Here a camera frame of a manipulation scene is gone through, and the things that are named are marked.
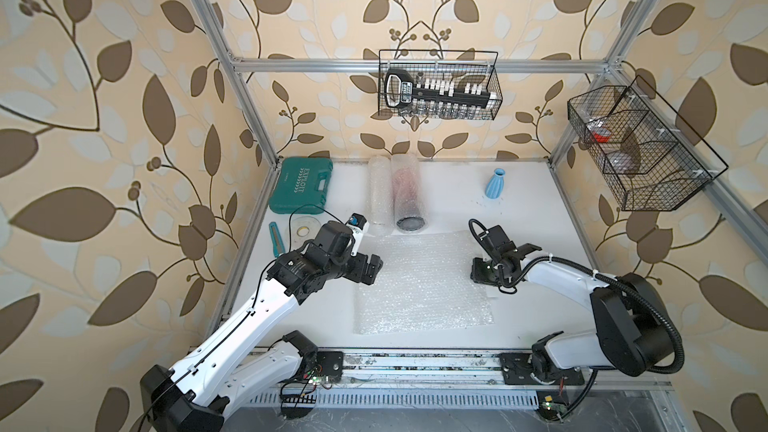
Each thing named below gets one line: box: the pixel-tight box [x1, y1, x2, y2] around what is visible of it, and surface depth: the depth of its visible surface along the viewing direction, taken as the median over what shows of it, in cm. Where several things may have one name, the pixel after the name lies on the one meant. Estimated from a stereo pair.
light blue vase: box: [485, 168, 506, 200], surface depth 104 cm
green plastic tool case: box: [268, 157, 333, 214], surface depth 110 cm
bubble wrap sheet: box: [355, 231, 495, 334], surface depth 88 cm
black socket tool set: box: [384, 69, 497, 109], surface depth 84 cm
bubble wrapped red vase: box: [392, 154, 427, 233], surface depth 101 cm
